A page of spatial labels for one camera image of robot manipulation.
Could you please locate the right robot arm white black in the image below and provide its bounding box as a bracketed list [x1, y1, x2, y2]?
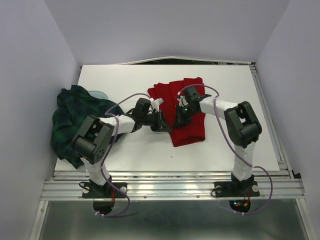
[173, 84, 262, 198]

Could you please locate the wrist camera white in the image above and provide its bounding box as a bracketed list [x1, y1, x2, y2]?
[176, 91, 188, 108]
[150, 98, 164, 112]

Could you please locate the teal plastic piece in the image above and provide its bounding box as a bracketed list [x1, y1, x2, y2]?
[88, 90, 109, 100]

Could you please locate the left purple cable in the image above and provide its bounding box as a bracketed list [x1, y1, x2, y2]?
[92, 92, 154, 218]

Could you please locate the red pleated skirt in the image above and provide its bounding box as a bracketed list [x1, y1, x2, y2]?
[147, 77, 206, 147]

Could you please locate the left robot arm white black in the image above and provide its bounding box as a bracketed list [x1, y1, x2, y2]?
[71, 98, 171, 199]

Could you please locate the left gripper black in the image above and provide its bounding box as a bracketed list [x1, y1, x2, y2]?
[141, 109, 172, 133]

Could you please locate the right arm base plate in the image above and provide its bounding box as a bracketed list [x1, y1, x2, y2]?
[211, 181, 260, 199]

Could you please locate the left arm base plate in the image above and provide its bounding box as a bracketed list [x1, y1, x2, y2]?
[78, 181, 128, 199]

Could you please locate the aluminium frame rail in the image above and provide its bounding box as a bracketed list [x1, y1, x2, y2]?
[31, 64, 315, 240]

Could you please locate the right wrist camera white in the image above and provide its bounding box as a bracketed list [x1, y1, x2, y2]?
[176, 91, 188, 108]

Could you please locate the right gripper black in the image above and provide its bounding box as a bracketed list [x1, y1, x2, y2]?
[172, 103, 198, 129]

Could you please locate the green plaid skirt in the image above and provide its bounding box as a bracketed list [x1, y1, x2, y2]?
[50, 85, 124, 169]

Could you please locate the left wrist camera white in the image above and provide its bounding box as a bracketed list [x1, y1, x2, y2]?
[150, 98, 164, 112]

